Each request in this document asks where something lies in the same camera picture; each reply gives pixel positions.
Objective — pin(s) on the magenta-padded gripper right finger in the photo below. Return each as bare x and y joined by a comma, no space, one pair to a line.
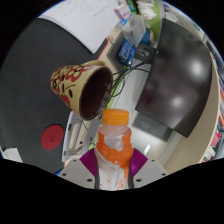
148,171

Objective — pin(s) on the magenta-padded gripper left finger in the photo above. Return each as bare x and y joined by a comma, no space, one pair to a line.
75,173

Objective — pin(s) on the orange-capped clear drink bottle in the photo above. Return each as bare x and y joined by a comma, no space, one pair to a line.
115,146

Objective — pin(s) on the flat round red coaster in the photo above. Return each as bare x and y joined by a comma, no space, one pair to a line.
52,137

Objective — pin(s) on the shelf unit with items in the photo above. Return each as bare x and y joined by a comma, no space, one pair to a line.
216,126

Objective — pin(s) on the cream mug with red flowers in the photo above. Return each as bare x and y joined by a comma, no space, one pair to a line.
71,83

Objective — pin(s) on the black computer monitor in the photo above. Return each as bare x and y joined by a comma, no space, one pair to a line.
180,80

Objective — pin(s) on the dark grey desk mat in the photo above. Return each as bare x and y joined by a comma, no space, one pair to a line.
30,73

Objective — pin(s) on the blue electronics box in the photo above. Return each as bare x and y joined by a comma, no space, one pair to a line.
126,52

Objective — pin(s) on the clear plastic bag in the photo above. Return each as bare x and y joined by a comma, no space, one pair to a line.
135,28

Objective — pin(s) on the large white paper sheet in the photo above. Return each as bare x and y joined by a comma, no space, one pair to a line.
83,20

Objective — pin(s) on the white metal bracket stand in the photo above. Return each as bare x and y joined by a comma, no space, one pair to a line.
71,140

